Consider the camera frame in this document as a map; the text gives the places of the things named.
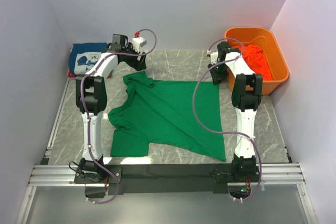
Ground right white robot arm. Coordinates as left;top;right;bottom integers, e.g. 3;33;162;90
207;41;263;181

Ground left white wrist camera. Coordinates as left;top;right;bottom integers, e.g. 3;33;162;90
131;31;147;53

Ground orange t shirt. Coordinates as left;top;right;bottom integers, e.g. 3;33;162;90
243;45;273;81

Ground green t shirt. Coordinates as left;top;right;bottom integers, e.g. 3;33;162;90
108;71;226;161

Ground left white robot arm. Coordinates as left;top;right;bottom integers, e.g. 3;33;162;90
76;31;146;183

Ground folded blue t shirt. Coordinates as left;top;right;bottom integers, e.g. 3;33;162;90
69;42;108;75

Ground black base beam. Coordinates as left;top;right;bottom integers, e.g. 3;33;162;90
73;163;260;199

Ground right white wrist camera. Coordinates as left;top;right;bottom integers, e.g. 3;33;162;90
207;50;218;65

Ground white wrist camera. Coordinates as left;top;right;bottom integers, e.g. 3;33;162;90
207;50;218;65
131;31;147;53

